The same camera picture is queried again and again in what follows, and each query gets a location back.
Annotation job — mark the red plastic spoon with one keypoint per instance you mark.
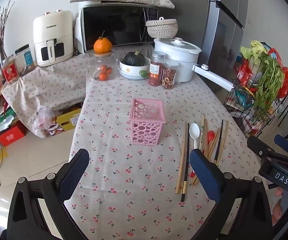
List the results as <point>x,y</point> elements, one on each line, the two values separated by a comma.
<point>211,137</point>

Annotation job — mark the small tangerine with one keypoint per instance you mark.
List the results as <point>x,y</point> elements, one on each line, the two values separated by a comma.
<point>103,76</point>
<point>103,68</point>

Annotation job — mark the cherry print tablecloth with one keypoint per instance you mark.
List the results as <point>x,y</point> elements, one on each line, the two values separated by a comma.
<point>124,170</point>

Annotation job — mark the red gift box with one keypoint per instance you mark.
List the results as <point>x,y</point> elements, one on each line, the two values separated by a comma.
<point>11,136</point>

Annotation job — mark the jar of red chillies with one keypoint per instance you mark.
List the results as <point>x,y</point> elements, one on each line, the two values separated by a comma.
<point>156,70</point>

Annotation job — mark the person's right hand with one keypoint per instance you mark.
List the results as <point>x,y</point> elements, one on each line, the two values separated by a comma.
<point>277,215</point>

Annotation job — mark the floral cabinet cover cloth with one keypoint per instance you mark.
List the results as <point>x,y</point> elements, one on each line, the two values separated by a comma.
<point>48,87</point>

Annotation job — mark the cream air fryer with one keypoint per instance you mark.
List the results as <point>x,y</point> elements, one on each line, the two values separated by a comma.
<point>52,30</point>

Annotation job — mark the dark green pumpkin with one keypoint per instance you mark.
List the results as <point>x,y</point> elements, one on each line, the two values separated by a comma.
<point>135,58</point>

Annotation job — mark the pink perforated utensil basket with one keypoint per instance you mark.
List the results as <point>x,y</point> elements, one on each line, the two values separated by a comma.
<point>146,130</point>

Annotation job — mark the red plastic bag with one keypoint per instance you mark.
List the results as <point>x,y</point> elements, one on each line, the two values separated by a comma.
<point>286,80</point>

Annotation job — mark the brown wooden chopstick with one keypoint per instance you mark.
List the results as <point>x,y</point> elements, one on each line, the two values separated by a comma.
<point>213,143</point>
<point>216,140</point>

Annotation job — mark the clear glass jar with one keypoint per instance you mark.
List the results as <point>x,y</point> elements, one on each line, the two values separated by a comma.
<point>95,67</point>

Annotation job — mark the yellow cardboard box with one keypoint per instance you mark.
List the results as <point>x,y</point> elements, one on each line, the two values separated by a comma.
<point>68,118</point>

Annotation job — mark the napa cabbage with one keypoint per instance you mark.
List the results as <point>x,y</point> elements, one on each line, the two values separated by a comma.
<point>254,48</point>

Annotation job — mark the jar of dried fruit slices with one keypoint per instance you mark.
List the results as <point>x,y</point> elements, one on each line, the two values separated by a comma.
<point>170,76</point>

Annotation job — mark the clear container with blue label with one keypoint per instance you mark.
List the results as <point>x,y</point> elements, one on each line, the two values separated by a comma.
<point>26,58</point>

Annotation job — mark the bunch of leafy greens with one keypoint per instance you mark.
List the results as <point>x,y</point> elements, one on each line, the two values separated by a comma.
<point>269,85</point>

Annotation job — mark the white plastic spoon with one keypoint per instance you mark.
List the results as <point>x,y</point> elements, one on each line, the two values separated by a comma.
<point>194,131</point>

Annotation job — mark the red snack packet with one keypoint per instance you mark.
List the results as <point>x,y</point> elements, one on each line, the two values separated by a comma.
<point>244,73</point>

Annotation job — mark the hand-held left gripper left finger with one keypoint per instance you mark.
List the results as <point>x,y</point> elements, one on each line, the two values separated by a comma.
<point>75,170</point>

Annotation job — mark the grey refrigerator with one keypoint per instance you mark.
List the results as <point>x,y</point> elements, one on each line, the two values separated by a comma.
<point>224,30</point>

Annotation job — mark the woven lidded basket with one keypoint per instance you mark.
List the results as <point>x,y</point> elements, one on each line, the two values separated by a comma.
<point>162,28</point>

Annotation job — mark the white electric cooking pot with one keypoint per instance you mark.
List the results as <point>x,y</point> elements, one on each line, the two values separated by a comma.
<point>181,57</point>

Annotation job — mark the black microwave oven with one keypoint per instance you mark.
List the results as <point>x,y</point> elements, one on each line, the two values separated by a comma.
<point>113,25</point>

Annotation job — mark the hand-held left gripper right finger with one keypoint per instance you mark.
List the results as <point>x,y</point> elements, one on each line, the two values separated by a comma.
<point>204,173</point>

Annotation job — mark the wooden jar lid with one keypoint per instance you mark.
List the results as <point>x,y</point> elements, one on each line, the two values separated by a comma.
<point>103,54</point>

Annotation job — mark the large orange fruit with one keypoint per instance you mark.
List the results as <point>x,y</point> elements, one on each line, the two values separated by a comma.
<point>102,45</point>

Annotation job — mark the pink plastic bag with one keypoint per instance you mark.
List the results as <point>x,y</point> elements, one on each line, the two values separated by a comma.
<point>42,118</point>

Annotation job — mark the green packet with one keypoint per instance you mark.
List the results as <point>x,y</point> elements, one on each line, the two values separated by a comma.
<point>5,118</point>

